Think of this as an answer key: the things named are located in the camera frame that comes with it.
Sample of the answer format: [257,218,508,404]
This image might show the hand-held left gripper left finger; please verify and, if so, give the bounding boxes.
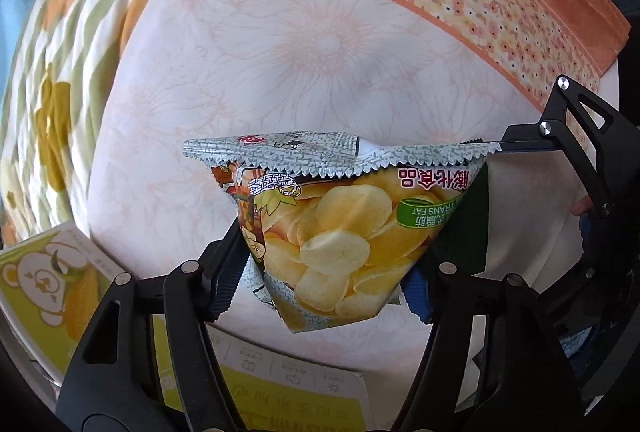
[55,217,251,432]

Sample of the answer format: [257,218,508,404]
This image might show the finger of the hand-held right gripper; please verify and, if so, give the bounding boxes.
[542,74,632,153]
[497,122,618,218]

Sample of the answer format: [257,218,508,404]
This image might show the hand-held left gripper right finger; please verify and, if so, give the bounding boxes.
[397,259,588,432]

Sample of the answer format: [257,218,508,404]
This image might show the potato chip bag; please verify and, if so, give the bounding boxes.
[182,132,503,335]

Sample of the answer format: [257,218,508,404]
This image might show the green-lined cardboard box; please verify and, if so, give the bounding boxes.
[0,219,370,432]

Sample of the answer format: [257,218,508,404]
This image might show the person's right hand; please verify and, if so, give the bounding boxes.
[571,194,595,219]

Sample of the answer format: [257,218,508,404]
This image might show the white pillow with orange band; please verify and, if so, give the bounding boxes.
[86,0,632,375]

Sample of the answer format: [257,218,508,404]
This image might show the green striped floral quilt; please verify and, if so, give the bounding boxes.
[0,0,206,245]

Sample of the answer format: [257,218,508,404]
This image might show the light blue sheer curtain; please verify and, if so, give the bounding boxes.
[0,0,53,93]

